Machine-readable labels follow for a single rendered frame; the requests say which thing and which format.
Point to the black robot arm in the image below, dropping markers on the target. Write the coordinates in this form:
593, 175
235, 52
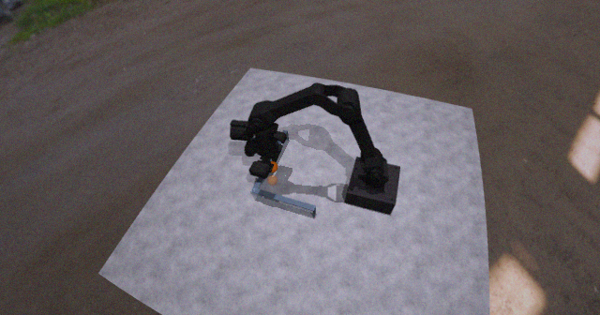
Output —
261, 125

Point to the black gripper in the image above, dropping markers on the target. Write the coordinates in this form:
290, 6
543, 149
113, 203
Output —
262, 168

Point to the clear blue l-shaped wall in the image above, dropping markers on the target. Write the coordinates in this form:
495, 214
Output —
281, 198

